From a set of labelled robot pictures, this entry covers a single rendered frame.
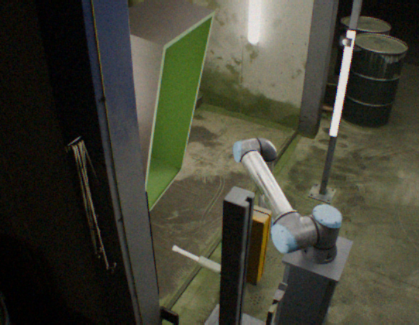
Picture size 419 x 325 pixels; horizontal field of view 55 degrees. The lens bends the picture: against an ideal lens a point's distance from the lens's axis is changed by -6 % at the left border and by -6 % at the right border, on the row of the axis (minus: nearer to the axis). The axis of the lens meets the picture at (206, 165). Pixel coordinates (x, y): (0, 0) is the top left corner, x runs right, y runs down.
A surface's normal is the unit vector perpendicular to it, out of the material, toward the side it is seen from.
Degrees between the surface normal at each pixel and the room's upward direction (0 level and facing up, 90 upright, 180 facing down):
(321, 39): 90
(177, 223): 0
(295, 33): 90
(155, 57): 90
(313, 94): 90
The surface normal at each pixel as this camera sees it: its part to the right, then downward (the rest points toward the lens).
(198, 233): 0.00, -0.81
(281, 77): -0.48, 0.51
